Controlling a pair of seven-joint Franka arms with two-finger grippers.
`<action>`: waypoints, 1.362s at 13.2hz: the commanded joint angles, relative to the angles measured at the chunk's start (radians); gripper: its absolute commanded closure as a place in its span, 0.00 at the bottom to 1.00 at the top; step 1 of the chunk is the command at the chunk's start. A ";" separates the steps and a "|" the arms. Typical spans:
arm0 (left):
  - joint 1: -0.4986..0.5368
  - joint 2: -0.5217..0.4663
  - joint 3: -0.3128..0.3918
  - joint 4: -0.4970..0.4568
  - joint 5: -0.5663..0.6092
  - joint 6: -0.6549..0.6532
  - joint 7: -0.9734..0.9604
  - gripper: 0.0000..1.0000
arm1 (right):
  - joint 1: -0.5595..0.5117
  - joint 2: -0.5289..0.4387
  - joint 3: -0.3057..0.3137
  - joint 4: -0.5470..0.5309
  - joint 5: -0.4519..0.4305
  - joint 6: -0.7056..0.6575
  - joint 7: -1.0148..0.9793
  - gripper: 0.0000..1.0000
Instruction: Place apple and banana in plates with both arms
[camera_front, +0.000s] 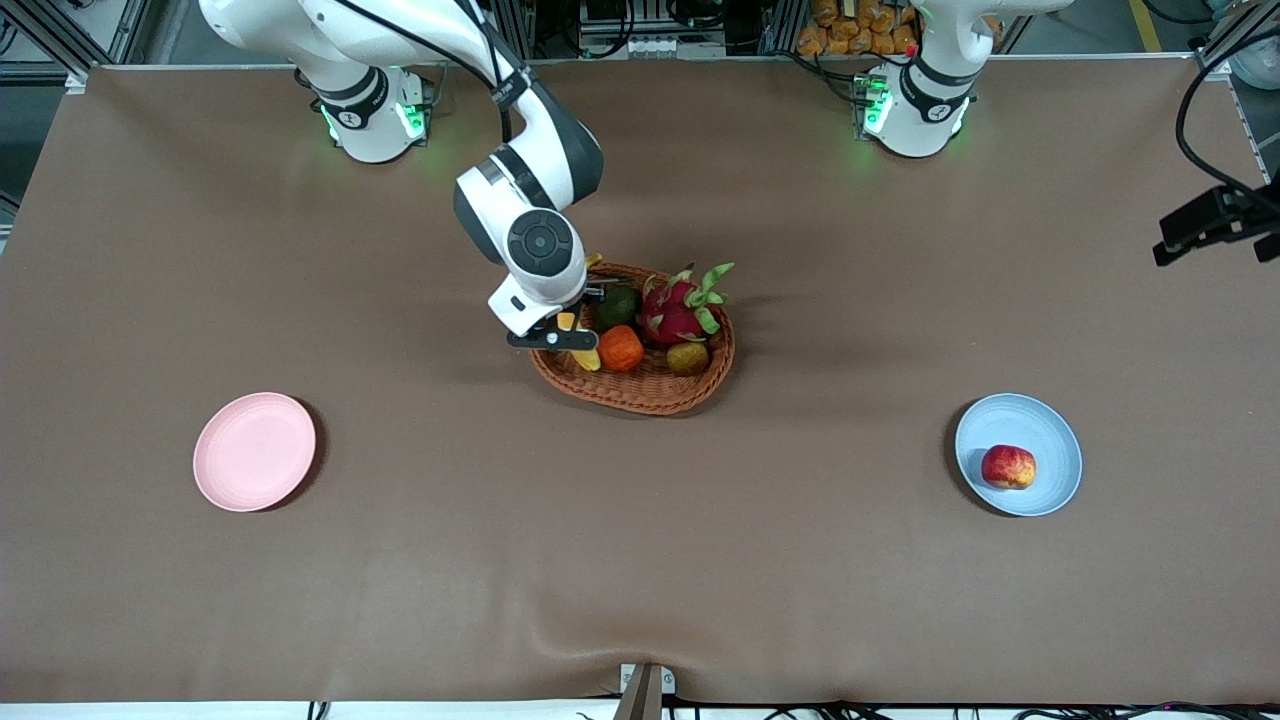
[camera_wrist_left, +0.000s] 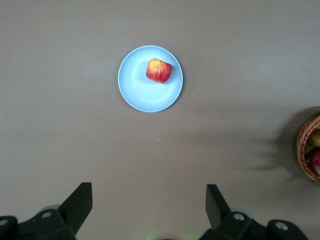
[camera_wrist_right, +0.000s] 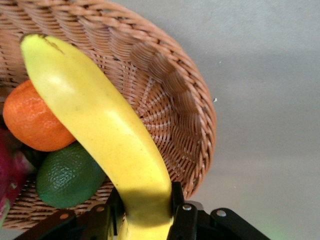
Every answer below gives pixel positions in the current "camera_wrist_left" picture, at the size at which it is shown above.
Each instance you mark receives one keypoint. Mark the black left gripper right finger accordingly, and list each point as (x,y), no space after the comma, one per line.
(225,225)

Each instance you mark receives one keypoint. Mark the brown woven wicker basket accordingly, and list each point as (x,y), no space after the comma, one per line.
(303,150)

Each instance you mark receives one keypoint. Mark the pink dragon fruit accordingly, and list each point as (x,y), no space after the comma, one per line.
(316,160)

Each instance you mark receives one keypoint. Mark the blue round plate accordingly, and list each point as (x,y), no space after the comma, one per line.
(140,90)

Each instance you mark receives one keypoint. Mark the brown tablecloth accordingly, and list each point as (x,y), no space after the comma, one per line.
(75,125)

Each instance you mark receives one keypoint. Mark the red yellow apple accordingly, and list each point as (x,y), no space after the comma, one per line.
(159,70)

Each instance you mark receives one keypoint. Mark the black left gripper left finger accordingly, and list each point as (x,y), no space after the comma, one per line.
(62,220)

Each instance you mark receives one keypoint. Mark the brown kiwi fruit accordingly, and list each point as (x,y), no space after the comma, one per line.
(315,139)

